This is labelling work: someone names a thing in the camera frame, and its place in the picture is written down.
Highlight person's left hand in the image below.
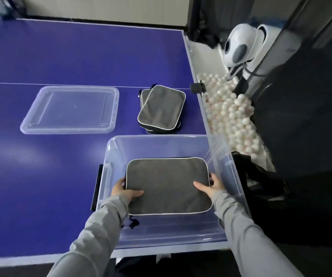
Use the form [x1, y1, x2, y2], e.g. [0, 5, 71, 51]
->
[110, 177, 144, 203]

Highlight person's right hand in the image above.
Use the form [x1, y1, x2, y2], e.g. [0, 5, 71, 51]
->
[193, 173, 227, 199]

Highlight clear plastic box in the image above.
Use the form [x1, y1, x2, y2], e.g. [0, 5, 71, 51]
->
[91, 134, 252, 250]

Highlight clear plastic lid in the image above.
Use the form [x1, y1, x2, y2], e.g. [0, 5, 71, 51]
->
[19, 85, 120, 135]

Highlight person's right forearm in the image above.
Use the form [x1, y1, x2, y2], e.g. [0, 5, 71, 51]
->
[211, 189, 305, 277]

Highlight person's left forearm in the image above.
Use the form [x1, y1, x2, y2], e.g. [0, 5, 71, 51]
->
[47, 194, 131, 277]

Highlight pile of white balls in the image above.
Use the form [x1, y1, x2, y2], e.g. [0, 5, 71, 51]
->
[196, 72, 268, 159]

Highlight black table edge clamp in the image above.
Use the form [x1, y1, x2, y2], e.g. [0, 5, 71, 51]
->
[189, 80, 207, 94]

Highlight white ball collection tray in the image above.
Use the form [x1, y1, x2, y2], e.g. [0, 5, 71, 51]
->
[184, 36, 275, 170]

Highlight white ball serving machine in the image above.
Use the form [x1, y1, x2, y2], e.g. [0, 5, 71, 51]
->
[222, 23, 302, 93]

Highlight black net post clamp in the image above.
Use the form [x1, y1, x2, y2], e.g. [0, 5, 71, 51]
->
[0, 0, 27, 18]

